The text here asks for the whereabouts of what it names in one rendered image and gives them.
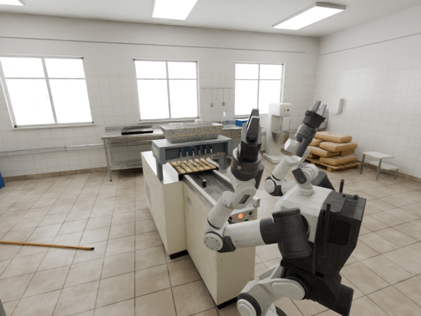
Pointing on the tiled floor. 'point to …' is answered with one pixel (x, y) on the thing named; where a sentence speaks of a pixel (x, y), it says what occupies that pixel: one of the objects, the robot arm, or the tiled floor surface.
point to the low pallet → (332, 165)
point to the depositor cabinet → (168, 204)
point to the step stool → (379, 163)
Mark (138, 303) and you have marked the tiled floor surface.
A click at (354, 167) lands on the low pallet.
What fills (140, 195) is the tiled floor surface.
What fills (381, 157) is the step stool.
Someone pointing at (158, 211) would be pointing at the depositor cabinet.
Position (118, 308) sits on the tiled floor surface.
